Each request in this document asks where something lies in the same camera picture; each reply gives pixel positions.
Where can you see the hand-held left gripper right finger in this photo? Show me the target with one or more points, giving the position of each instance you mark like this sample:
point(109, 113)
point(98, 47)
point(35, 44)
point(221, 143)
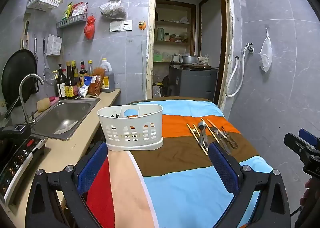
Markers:
point(222, 168)

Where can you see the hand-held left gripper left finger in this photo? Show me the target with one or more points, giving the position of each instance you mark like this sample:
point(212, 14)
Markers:
point(92, 168)

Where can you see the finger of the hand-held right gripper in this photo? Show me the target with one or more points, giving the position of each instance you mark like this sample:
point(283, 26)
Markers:
point(307, 135)
point(296, 144)

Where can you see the gold spoon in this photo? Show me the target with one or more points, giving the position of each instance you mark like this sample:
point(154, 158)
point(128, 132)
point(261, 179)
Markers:
point(217, 131)

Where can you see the large steel spoon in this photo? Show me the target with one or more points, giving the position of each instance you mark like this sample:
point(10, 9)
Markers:
point(202, 126)

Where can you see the white plastic utensil holder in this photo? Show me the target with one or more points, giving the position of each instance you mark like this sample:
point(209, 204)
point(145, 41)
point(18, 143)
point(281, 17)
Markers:
point(130, 133)

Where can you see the person's right hand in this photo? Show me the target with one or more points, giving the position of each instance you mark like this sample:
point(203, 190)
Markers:
point(308, 191)

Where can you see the beige kitchen counter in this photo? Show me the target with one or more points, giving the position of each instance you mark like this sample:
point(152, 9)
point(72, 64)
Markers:
point(75, 145)

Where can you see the striped blanket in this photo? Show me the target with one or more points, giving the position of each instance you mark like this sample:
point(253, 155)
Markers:
point(180, 183)

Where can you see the steel sink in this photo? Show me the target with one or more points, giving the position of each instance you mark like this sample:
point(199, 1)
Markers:
point(62, 118)

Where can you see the induction cooker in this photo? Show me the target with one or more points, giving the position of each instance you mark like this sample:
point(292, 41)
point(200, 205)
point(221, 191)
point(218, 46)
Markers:
point(17, 158)

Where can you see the pink cloth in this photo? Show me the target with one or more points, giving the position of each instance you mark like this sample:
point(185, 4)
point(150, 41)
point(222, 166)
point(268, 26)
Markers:
point(54, 99)

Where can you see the yellow sponge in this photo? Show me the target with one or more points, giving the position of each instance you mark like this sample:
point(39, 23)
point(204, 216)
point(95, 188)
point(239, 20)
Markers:
point(45, 104)

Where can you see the blue white packet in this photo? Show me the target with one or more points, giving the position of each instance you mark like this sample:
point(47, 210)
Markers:
point(85, 88)

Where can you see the soy sauce bottle yellow label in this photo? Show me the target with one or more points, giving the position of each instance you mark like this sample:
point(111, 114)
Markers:
point(70, 85)

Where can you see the orange spice packet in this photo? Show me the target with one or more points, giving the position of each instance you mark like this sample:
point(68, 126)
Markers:
point(98, 82)

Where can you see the dark pump bottle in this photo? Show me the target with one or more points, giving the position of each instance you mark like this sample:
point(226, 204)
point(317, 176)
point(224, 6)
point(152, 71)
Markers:
point(60, 85)

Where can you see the grey cabinet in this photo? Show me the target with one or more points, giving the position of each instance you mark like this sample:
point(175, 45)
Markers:
point(192, 83)

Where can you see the large oil jug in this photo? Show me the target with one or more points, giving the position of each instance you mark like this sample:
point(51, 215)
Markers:
point(108, 78)

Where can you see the white mesh bag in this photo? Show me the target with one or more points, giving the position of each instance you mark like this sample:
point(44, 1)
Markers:
point(265, 53)

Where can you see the tall dark sauce bottle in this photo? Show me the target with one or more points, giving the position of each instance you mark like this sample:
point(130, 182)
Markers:
point(75, 73)

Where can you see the dark bottle red cap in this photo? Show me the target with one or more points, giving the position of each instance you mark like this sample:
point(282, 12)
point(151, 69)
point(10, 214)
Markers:
point(83, 72)

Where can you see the small bottle yellow cap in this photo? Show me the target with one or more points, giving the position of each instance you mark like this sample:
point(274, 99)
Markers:
point(90, 68)

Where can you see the steel faucet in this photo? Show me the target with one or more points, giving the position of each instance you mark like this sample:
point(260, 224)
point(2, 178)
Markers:
point(23, 93)

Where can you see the aluminium pot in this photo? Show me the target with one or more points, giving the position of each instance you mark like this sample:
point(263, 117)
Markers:
point(189, 59)

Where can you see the black frying pan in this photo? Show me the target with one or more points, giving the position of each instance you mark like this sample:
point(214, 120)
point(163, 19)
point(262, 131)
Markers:
point(17, 78)

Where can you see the green box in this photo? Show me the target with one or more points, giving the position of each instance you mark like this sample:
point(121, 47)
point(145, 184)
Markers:
point(157, 57)

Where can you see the hanging steel ladle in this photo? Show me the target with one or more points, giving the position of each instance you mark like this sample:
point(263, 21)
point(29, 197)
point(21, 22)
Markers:
point(35, 48)

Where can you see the wooden shelf unit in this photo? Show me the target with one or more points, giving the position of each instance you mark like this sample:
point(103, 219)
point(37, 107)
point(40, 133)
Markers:
point(172, 43)

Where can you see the red plastic bag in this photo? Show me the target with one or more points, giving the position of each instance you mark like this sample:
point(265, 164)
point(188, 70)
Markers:
point(90, 28)

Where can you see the green cup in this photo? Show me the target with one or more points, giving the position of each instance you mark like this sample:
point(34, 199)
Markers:
point(160, 34)

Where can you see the hanging cutting board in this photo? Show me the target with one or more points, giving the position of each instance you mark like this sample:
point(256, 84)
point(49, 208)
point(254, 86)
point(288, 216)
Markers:
point(25, 33)

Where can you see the colourful snack packets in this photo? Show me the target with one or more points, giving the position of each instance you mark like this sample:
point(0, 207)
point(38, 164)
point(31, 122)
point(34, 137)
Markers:
point(76, 9)

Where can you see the clear plastic bag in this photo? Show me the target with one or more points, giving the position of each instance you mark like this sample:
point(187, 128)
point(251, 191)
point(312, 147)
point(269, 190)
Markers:
point(112, 8)

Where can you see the wall tap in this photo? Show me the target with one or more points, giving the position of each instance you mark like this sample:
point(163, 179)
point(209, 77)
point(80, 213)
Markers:
point(248, 47)

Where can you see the white wall box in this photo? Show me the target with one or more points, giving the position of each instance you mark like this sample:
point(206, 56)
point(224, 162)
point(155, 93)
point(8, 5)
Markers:
point(54, 45)

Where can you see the door frame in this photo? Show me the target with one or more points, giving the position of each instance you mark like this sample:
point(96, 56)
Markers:
point(149, 43)

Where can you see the wall socket panel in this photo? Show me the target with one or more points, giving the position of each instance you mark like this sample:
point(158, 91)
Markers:
point(121, 25)

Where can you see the grey wall shelf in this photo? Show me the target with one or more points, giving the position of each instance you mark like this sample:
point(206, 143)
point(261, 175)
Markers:
point(71, 20)

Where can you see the white wall basket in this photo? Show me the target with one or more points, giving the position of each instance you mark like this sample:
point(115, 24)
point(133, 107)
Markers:
point(42, 1)

